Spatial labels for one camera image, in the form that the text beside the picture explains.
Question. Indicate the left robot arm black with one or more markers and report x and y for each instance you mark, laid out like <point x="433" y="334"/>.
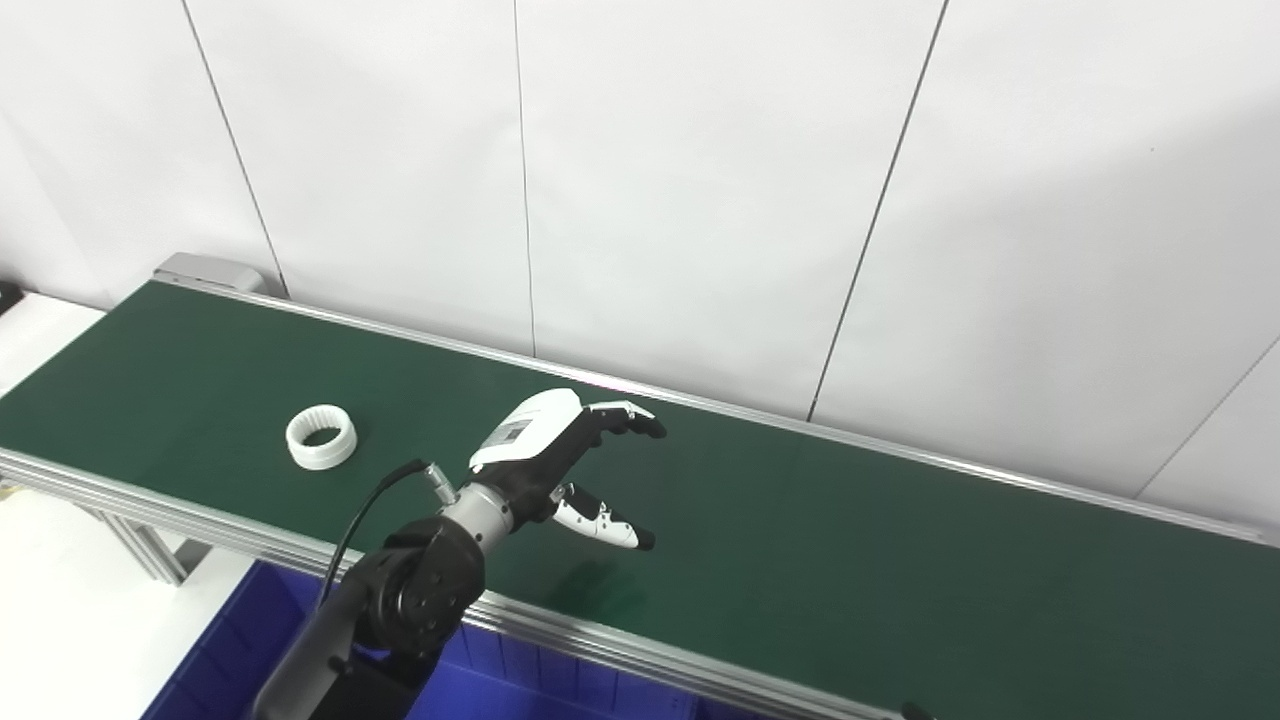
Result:
<point x="410" y="590"/>

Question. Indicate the blue bin with white rings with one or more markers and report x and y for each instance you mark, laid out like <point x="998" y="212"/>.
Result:
<point x="500" y="690"/>

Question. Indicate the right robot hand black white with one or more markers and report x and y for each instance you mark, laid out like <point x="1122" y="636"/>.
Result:
<point x="915" y="713"/>

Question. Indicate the grey conveyor end housing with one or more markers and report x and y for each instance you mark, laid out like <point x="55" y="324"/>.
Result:
<point x="205" y="270"/>

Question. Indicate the aluminium conveyor leg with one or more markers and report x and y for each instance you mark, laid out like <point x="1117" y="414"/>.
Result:
<point x="150" y="550"/>

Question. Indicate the green conveyor belt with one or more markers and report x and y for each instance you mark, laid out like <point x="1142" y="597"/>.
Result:
<point x="600" y="638"/>
<point x="800" y="540"/>

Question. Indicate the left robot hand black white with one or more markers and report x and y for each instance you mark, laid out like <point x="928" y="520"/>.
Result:
<point x="525" y="440"/>

